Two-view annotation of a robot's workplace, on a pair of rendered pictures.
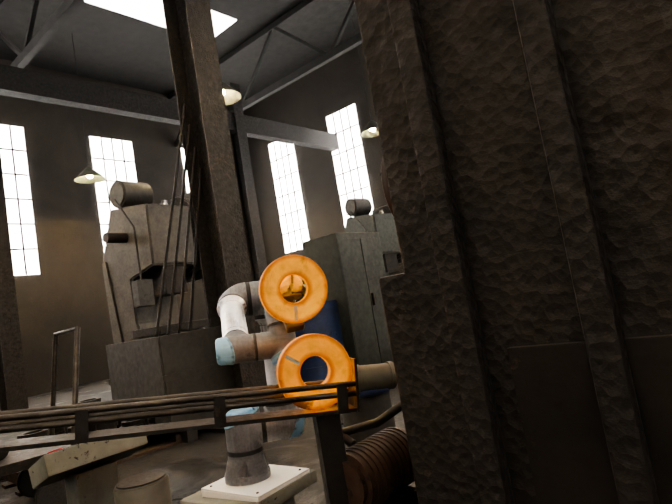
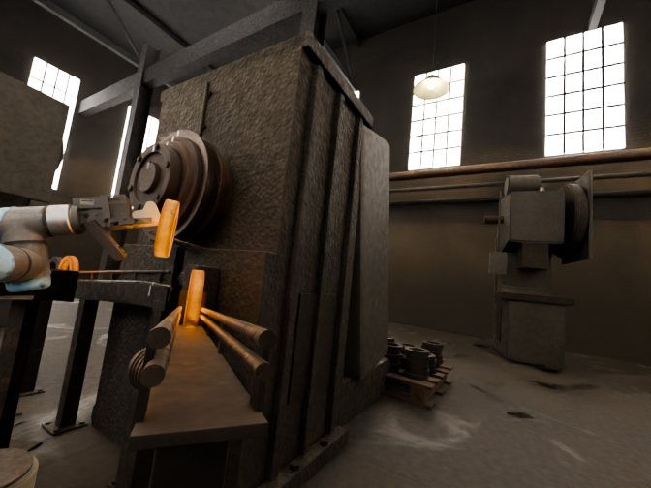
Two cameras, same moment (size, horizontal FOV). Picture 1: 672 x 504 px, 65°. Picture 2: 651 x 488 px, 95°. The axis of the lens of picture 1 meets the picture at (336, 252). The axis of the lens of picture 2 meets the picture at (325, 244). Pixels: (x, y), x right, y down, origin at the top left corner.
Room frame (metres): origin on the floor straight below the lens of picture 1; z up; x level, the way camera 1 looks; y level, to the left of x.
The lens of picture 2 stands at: (0.92, 0.98, 0.79)
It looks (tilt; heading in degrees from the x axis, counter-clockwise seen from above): 7 degrees up; 261
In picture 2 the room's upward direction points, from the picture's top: 6 degrees clockwise
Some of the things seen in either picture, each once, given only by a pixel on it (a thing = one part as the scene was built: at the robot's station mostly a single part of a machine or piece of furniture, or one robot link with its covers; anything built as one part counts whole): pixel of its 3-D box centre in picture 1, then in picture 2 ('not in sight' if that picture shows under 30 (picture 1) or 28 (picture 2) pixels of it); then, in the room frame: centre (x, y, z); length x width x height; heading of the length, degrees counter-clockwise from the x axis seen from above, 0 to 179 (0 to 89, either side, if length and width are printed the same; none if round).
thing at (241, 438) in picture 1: (244, 426); not in sight; (1.81, 0.40, 0.49); 0.13 x 0.12 x 0.14; 102
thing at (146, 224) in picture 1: (162, 286); not in sight; (6.64, 2.23, 1.42); 1.43 x 1.22 x 2.85; 55
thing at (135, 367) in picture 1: (201, 373); not in sight; (4.73, 1.35, 0.43); 1.23 x 0.93 x 0.87; 138
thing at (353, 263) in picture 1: (354, 309); not in sight; (5.35, -0.09, 0.75); 0.70 x 0.48 x 1.50; 140
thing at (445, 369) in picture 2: not in sight; (375, 349); (-0.04, -1.70, 0.22); 1.20 x 0.81 x 0.44; 138
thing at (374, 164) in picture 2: not in sight; (323, 266); (0.58, -1.22, 0.89); 1.04 x 0.95 x 1.78; 50
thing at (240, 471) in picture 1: (246, 462); not in sight; (1.81, 0.41, 0.37); 0.15 x 0.15 x 0.10
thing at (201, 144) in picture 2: not in sight; (176, 187); (1.37, -0.32, 1.11); 0.47 x 0.06 x 0.47; 140
